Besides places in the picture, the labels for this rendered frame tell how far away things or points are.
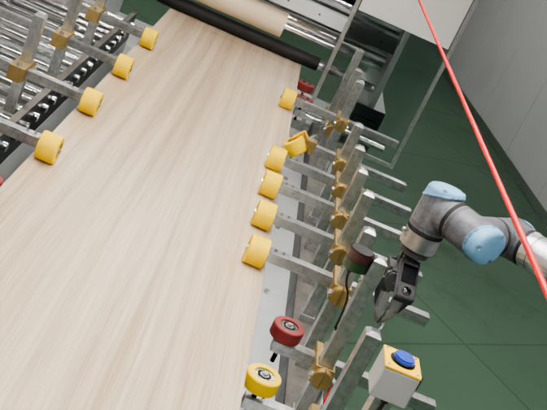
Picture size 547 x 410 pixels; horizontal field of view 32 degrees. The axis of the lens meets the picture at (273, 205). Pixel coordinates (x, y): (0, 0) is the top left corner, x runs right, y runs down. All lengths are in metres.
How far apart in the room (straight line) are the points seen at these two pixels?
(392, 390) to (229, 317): 0.64
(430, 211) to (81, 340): 0.82
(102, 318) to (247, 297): 0.45
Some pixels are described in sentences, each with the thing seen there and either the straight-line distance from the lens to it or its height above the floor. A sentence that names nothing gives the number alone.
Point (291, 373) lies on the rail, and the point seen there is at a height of 0.70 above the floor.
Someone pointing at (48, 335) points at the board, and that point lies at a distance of 1.92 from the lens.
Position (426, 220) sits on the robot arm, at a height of 1.29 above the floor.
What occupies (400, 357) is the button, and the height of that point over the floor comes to 1.23.
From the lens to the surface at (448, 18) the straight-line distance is 4.58.
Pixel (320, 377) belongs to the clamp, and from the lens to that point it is 2.26.
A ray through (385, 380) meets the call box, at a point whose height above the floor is 1.19.
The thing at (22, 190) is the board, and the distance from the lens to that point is 2.41.
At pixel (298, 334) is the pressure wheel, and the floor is 0.91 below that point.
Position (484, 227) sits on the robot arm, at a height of 1.36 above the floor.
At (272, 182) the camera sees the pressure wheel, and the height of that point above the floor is 0.96.
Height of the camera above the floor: 1.97
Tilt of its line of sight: 22 degrees down
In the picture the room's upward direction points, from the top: 25 degrees clockwise
